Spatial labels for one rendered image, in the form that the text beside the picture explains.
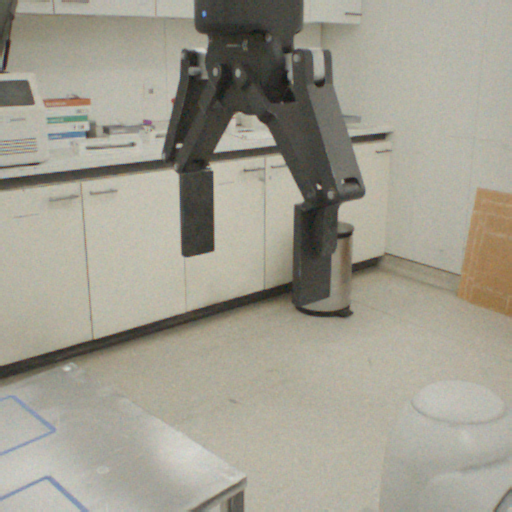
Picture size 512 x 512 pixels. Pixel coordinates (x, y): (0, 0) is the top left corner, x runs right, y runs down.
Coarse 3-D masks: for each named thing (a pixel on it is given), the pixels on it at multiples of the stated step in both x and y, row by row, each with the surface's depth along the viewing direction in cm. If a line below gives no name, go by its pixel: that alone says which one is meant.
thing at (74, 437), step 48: (48, 384) 108; (96, 384) 108; (0, 432) 94; (48, 432) 94; (96, 432) 94; (144, 432) 94; (0, 480) 83; (48, 480) 83; (96, 480) 84; (144, 480) 84; (192, 480) 84; (240, 480) 84
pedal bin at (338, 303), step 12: (348, 228) 336; (348, 240) 334; (336, 252) 331; (348, 252) 336; (336, 264) 333; (348, 264) 338; (336, 276) 335; (348, 276) 341; (336, 288) 337; (348, 288) 343; (324, 300) 338; (336, 300) 339; (348, 300) 346; (312, 312) 341; (324, 312) 340; (336, 312) 341; (348, 312) 341
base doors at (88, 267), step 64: (0, 192) 254; (64, 192) 271; (128, 192) 290; (256, 192) 338; (384, 192) 404; (0, 256) 260; (64, 256) 278; (128, 256) 298; (256, 256) 348; (0, 320) 266; (64, 320) 285; (128, 320) 306
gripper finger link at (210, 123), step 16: (224, 64) 45; (208, 80) 46; (224, 80) 45; (208, 96) 47; (208, 112) 48; (224, 112) 49; (192, 128) 50; (208, 128) 49; (224, 128) 50; (192, 144) 50; (208, 144) 51; (176, 160) 52; (192, 160) 52; (208, 160) 53
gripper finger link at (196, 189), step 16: (192, 176) 52; (208, 176) 53; (192, 192) 52; (208, 192) 54; (192, 208) 53; (208, 208) 54; (192, 224) 53; (208, 224) 54; (192, 240) 54; (208, 240) 55; (192, 256) 54
